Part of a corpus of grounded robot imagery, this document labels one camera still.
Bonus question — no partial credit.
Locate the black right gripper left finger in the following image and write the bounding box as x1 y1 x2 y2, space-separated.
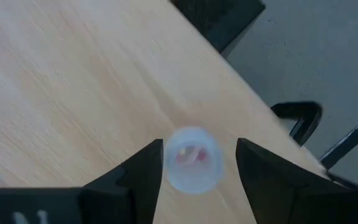
0 139 164 224

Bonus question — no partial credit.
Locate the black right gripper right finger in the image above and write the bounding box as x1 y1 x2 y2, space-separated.
235 138 358 224

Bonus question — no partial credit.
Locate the wooden shelf with black legs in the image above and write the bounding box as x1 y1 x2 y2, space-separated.
0 0 334 224

